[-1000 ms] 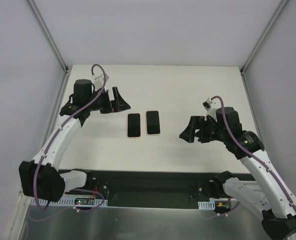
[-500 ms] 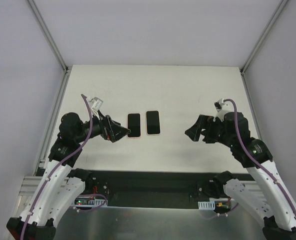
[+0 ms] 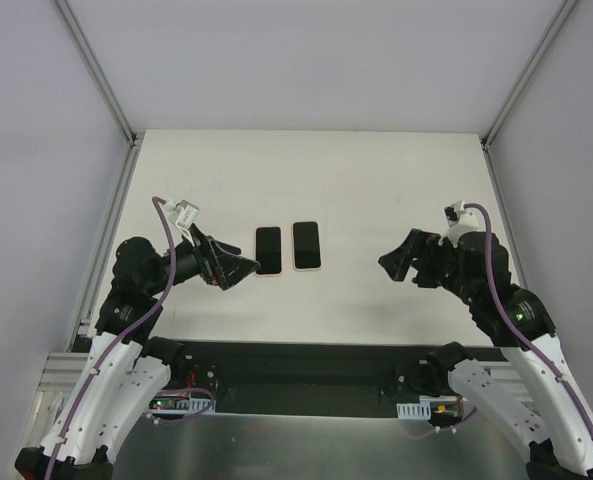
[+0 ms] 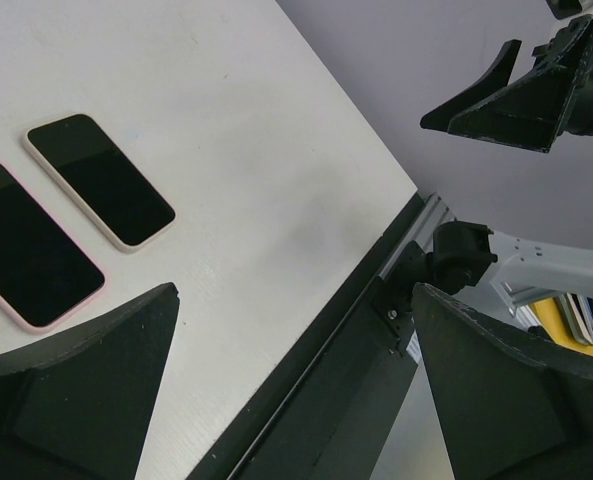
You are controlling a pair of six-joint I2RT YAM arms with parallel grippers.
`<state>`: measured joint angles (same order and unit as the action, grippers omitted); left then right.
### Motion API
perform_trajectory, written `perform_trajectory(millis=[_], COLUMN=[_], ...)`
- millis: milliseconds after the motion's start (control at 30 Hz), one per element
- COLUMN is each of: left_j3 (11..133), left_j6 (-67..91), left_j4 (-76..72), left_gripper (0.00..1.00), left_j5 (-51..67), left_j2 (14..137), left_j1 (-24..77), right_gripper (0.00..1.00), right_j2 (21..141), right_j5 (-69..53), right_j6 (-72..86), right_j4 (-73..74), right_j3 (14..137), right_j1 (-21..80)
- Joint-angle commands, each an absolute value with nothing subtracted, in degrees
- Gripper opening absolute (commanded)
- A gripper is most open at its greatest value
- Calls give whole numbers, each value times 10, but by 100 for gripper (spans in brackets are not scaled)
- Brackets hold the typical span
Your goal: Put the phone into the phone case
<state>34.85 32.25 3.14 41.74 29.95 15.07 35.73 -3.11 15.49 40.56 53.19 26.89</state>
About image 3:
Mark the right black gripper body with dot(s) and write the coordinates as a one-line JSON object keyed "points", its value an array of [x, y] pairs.
{"points": [[423, 258]]}

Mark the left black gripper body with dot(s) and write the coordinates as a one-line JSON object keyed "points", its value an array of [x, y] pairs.
{"points": [[211, 263]]}

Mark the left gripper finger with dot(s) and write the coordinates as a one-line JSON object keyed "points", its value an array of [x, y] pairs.
{"points": [[231, 269], [220, 248]]}

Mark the pink phone case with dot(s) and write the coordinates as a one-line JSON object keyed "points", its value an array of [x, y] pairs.
{"points": [[268, 275]]}

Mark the phone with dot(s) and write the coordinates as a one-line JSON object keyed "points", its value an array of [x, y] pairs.
{"points": [[306, 246]]}

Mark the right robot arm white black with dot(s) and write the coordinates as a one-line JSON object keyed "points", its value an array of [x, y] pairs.
{"points": [[555, 435]]}

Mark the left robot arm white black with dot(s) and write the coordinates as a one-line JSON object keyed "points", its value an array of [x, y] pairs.
{"points": [[126, 366]]}

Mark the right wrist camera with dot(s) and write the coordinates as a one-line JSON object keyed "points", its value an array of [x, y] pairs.
{"points": [[460, 221]]}

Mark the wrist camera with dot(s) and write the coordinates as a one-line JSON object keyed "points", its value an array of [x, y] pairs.
{"points": [[460, 221], [185, 216]]}

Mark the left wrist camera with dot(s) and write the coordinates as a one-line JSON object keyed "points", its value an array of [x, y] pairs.
{"points": [[185, 216]]}

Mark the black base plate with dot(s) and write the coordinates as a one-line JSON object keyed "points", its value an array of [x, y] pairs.
{"points": [[300, 379]]}

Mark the left white cable duct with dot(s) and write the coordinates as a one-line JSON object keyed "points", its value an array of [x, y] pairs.
{"points": [[180, 405]]}

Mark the white cable duct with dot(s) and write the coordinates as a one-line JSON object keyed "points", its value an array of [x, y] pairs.
{"points": [[420, 411], [180, 405]]}

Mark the right aluminium frame post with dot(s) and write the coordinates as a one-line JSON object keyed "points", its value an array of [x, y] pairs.
{"points": [[551, 34]]}

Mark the aluminium frame post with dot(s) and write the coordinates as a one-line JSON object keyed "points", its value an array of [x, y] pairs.
{"points": [[551, 34], [94, 69]]}

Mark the right white cable duct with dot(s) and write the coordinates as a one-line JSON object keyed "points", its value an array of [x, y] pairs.
{"points": [[420, 411]]}

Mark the front aluminium rail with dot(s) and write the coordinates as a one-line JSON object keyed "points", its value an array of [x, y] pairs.
{"points": [[62, 371]]}

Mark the left aluminium frame post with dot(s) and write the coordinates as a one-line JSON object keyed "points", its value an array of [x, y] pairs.
{"points": [[94, 69]]}

